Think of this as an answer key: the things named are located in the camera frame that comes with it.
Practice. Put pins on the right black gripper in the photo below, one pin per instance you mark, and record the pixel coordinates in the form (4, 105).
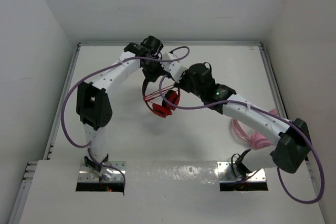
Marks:
(179, 84)

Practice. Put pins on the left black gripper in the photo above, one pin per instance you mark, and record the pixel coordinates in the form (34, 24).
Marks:
(154, 77)

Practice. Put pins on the red headphones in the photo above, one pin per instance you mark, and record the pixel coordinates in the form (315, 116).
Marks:
(171, 93)

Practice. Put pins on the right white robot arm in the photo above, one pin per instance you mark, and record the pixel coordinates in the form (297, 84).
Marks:
(288, 149)

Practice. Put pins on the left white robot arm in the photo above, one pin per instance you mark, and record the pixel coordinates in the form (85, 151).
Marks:
(94, 98)

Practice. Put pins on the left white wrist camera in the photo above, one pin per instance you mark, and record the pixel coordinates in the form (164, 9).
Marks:
(169, 57)

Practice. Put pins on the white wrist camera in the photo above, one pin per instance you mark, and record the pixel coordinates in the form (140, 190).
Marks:
(169, 57)
(175, 70)

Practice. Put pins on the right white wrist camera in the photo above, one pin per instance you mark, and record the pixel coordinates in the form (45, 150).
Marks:
(175, 70)

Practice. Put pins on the pink headphones with cable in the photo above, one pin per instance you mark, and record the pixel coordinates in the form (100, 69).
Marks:
(255, 141)

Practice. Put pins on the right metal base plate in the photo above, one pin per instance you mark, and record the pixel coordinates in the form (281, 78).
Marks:
(226, 175)

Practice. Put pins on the metal base plate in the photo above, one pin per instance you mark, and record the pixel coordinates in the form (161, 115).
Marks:
(107, 175)
(226, 175)

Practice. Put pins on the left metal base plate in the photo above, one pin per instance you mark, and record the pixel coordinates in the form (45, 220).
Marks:
(107, 175)

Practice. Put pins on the aluminium table frame rail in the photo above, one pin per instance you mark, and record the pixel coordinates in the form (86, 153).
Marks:
(171, 164)

